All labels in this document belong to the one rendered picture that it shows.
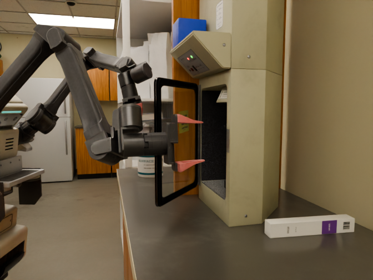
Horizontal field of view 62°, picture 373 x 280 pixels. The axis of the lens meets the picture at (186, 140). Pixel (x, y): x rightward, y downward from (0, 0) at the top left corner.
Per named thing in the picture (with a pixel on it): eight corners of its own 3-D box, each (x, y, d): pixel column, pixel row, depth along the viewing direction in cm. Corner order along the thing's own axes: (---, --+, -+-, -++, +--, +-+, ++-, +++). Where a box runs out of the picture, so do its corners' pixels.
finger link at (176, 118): (206, 113, 76) (169, 114, 74) (207, 141, 77) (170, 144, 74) (198, 114, 83) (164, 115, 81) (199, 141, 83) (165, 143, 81)
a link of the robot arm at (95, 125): (67, 54, 98) (42, 34, 88) (81, 44, 97) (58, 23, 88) (111, 170, 81) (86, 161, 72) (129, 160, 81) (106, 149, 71)
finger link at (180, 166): (207, 141, 77) (170, 143, 74) (208, 170, 77) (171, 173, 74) (199, 140, 83) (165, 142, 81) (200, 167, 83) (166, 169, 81)
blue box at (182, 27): (198, 51, 117) (198, 26, 116) (206, 46, 108) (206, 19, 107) (172, 50, 115) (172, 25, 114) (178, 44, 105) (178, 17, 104)
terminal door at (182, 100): (197, 186, 123) (197, 83, 119) (157, 208, 95) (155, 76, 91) (195, 186, 123) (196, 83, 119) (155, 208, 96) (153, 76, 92)
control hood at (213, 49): (198, 78, 120) (198, 52, 119) (231, 68, 89) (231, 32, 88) (169, 78, 117) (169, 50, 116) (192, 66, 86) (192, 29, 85)
